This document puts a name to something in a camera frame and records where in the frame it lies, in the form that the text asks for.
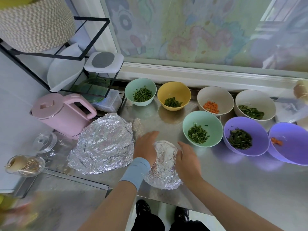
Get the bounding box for person's left hand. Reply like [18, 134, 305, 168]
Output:
[133, 131, 160, 167]

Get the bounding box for person's right hand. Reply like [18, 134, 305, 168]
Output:
[175, 141, 203, 186]

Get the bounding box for foil-covered bowl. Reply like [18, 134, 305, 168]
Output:
[143, 140, 184, 191]

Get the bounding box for mint green bowl chopped greens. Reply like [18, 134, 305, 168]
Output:
[182, 110, 224, 148]

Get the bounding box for stack of aluminium foil sheets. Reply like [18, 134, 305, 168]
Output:
[67, 113, 135, 175]

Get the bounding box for mint green bowl green beans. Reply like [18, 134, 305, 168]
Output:
[124, 78, 157, 107]

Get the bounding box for yellow bowl with greens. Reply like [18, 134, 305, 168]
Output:
[157, 81, 192, 111]

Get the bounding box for purple bowl chopped greens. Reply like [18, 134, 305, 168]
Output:
[223, 116, 270, 157]

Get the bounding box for white bowl carrot pieces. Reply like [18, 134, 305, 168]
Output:
[197, 86, 235, 116]

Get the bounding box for beige bowl with greens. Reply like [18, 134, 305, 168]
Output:
[234, 89, 277, 122]

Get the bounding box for purple bowl carrot pieces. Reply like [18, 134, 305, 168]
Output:
[268, 122, 308, 166]

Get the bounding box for person's left forearm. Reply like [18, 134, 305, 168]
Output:
[79, 180, 138, 231]

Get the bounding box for person's right forearm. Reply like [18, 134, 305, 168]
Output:
[185, 178, 285, 231]

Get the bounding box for stainless steel countertop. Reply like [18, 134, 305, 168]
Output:
[14, 89, 308, 231]

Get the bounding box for light blue wristband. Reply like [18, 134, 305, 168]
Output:
[119, 157, 151, 191]

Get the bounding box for black right shoe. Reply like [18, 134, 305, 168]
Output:
[173, 206, 191, 225]

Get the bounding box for black shoe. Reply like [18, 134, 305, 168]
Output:
[135, 199, 153, 220]
[173, 206, 191, 225]

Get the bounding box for black left shoe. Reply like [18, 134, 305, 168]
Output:
[135, 199, 153, 220]

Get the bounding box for clear plastic box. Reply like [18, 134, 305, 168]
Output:
[94, 88, 122, 114]

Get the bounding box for black trousers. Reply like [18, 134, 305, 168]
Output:
[131, 214, 211, 231]

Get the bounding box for pink electric kettle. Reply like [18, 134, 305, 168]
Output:
[31, 93, 97, 139]

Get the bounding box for clear glass jar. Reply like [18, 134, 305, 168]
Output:
[33, 132, 59, 155]

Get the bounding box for white plate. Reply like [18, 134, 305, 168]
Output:
[47, 43, 85, 93]

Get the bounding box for window with cartoon film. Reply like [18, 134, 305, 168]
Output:
[72, 0, 308, 92]

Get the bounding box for black metal rack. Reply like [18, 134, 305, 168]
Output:
[0, 16, 116, 101]

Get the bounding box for woven rope basket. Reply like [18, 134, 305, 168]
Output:
[0, 0, 77, 53]

